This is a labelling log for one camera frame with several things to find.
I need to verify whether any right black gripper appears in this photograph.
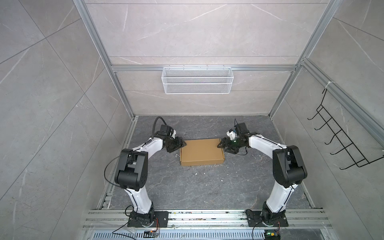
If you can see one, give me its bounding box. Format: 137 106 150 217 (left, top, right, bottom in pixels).
217 137 245 154

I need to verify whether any brown cardboard box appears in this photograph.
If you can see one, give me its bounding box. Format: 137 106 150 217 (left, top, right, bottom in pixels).
180 139 225 167

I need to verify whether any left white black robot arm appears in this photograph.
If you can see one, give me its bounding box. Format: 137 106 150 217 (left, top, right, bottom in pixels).
114 137 187 225

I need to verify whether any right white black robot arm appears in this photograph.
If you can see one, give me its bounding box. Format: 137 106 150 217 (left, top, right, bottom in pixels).
218 132 308 226

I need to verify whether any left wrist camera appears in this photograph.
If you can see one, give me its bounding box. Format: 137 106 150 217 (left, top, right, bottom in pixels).
155 125 176 139

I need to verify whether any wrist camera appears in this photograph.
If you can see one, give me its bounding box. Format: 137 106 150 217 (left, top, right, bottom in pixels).
227 123 250 141
155 125 176 139

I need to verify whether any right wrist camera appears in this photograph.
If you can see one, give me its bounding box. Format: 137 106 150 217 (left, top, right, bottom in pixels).
227 123 250 141

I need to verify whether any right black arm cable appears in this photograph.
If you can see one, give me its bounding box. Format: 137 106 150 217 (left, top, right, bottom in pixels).
232 118 296 211

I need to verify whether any white wire mesh basket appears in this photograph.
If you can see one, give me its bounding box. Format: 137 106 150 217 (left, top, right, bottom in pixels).
162 67 234 95

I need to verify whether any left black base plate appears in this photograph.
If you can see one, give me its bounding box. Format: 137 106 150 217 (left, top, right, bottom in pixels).
127 211 169 228

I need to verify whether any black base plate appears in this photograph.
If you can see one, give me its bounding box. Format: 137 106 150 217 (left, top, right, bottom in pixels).
127 211 169 228
245 209 289 227

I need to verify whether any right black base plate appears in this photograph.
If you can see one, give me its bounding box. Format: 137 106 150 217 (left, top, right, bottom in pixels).
245 209 289 227

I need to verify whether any white cable duct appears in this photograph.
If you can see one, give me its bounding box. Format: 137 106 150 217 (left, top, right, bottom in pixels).
91 229 265 240

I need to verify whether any aluminium mounting rail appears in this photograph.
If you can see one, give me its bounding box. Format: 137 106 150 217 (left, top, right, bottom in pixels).
82 209 333 230

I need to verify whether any black wire hook rack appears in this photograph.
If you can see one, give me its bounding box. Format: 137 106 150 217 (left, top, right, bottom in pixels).
307 89 384 170

